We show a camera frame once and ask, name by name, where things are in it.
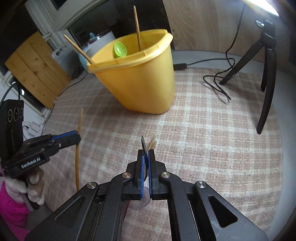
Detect checkered pink table cloth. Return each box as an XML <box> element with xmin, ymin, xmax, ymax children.
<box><xmin>28</xmin><ymin>67</ymin><xmax>284</xmax><ymax>241</ymax></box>

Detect light wooden back panel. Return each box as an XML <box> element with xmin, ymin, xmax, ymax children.
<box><xmin>164</xmin><ymin>1</ymin><xmax>290</xmax><ymax>71</ymax></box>

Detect wooden plank board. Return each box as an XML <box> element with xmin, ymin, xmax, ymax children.
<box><xmin>5</xmin><ymin>32</ymin><xmax>71</xmax><ymax>109</ymax></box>

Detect black power cable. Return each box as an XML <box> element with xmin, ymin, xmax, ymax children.
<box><xmin>173</xmin><ymin>2</ymin><xmax>247</xmax><ymax>100</ymax></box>

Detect white window frame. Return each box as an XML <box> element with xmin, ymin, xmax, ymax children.
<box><xmin>25</xmin><ymin>0</ymin><xmax>104</xmax><ymax>49</ymax></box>

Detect wooden chopstick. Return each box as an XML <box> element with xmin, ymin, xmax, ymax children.
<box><xmin>133</xmin><ymin>6</ymin><xmax>142</xmax><ymax>51</ymax></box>
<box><xmin>75</xmin><ymin>108</ymin><xmax>84</xmax><ymax>191</ymax></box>
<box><xmin>63</xmin><ymin>35</ymin><xmax>95</xmax><ymax>65</ymax></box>

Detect grey cutting board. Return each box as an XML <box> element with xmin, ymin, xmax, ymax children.
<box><xmin>52</xmin><ymin>43</ymin><xmax>80</xmax><ymax>77</ymax></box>

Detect yellow plastic utensil bin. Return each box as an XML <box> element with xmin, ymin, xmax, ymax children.
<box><xmin>87</xmin><ymin>29</ymin><xmax>176</xmax><ymax>114</ymax></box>

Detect chopsticks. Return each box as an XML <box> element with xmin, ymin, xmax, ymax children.
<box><xmin>148</xmin><ymin>135</ymin><xmax>156</xmax><ymax>150</ymax></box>

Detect green plastic spoon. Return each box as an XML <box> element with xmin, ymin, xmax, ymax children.
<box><xmin>113</xmin><ymin>42</ymin><xmax>127</xmax><ymax>58</ymax></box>

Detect left gloved hand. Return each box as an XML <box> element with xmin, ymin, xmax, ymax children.
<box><xmin>3</xmin><ymin>167</ymin><xmax>45</xmax><ymax>206</ymax></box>

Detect black tripod stand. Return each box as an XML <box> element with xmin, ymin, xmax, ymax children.
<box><xmin>219</xmin><ymin>20</ymin><xmax>277</xmax><ymax>135</ymax></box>

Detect white electric kettle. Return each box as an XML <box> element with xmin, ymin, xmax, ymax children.
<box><xmin>81</xmin><ymin>30</ymin><xmax>115</xmax><ymax>58</ymax></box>

